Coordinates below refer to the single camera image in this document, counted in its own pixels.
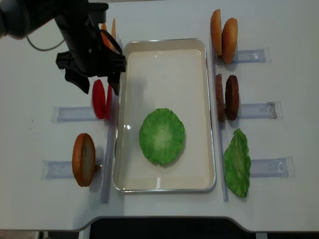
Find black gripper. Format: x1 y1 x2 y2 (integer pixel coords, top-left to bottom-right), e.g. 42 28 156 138
55 9 126 96

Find placed red tomato slice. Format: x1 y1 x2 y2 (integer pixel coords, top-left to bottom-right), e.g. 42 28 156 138
105 84 113 121

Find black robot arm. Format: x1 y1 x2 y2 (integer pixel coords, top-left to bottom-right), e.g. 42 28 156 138
0 0 127 95

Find remaining red tomato slice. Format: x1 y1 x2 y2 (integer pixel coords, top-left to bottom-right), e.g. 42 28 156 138
92 79 106 119

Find outer orange cheese slice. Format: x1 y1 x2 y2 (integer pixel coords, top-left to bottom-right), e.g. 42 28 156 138
100 23 112 49

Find orange cheese slice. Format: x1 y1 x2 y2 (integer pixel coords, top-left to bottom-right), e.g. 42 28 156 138
111 18 116 40
100 23 112 49

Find inner orange cheese slice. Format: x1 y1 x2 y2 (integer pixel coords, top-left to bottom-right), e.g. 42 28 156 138
111 18 116 40

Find flat green lettuce leaf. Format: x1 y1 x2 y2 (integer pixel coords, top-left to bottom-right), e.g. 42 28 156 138
139 108 185 165

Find inner brown meat patty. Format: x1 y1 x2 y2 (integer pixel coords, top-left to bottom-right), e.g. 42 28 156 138
215 74 224 122

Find brown meat patty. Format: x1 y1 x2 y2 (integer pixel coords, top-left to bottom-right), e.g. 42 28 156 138
225 75 239 120
215 74 224 122

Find outer brown meat patty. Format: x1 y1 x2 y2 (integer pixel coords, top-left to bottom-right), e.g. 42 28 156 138
225 75 239 120

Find standing green lettuce leaf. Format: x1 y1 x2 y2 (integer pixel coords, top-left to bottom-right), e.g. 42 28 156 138
224 128 251 198

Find bottom bun half standing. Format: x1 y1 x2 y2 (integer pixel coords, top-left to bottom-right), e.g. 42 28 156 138
72 133 96 187

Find left long clear divider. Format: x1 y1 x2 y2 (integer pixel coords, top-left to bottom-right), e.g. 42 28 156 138
101 88 119 204

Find long clear divider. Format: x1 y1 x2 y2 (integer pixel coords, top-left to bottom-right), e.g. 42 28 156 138
209 37 229 202
101 88 119 204

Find white metal tray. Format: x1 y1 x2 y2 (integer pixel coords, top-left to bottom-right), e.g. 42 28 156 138
112 38 216 193

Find inner top bun half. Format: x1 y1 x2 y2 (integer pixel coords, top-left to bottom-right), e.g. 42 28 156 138
210 9 222 56

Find outer top bun half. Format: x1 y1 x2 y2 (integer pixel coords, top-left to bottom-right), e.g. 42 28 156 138
222 18 238 64

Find right long clear divider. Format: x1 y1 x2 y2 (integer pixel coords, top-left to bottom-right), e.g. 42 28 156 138
209 37 229 202

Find clear tomato holder rail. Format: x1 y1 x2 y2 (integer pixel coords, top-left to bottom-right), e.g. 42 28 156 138
51 107 105 123

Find grey cable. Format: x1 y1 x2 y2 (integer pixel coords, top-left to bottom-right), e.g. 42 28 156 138
26 34 66 52

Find clear bottom bun holder rail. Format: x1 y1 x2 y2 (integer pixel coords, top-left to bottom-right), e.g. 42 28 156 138
40 160 104 180

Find clear bun holder rail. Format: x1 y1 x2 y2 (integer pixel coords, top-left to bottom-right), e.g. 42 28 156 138
40 160 104 180
215 47 271 66

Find clear patty holder rail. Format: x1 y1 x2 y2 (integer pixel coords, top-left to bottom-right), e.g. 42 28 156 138
237 101 283 119

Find clear lettuce holder rail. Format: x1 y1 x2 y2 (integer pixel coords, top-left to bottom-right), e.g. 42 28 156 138
250 156 295 178

